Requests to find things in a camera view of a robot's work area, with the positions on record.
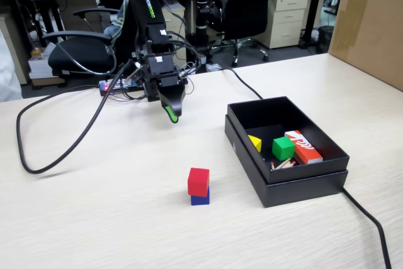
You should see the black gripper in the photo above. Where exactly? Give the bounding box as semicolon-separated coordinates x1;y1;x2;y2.
143;52;190;124

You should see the red cube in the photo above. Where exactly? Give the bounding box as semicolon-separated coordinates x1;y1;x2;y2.
187;167;210;197

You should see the blue cube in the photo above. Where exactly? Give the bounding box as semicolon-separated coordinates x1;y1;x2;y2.
190;186;211;206

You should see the green cube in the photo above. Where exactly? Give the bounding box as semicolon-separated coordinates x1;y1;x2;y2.
271;136;297;161

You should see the controller board with red light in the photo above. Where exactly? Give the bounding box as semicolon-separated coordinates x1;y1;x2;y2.
98;79;141;97

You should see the yellow block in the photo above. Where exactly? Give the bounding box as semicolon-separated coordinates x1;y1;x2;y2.
247;134;263;153

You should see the black monitor stand pole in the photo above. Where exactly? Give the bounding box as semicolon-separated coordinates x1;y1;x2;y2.
194;0;211;50

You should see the black office chair with armrests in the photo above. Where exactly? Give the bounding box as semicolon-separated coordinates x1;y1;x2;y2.
42;7;128;78

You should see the black mesh office chair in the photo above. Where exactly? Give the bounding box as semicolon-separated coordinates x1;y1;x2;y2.
207;0;278;67

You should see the stack of white boxes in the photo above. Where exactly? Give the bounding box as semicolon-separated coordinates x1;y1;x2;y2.
27;47;69;88

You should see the cream drawer cabinet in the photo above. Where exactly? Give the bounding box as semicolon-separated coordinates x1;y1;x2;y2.
255;0;310;50

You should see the red and white matchbox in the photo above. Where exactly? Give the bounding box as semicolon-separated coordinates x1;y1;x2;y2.
284;130;324;166

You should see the black cardboard box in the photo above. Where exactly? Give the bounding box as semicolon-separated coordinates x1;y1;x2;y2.
227;95;351;185

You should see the black open box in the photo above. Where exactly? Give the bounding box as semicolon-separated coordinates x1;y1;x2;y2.
224;113;349;209

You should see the black waste bin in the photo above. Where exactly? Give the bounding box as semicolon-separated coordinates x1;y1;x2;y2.
316;25;335;54

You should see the white cloth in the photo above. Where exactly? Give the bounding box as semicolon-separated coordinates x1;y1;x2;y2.
0;28;23;103

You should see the large brown cardboard box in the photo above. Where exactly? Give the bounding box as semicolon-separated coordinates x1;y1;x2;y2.
327;0;403;92

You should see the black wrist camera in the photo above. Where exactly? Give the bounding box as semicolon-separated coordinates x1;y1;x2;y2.
127;66;147;89

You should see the black arm wire bundle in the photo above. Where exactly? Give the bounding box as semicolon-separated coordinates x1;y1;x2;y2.
157;0;207;76

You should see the thick black cable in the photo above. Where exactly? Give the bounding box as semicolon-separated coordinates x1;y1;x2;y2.
16;60;133;175

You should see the thin black power cable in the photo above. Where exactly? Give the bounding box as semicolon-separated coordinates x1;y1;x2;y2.
219;67;393;269

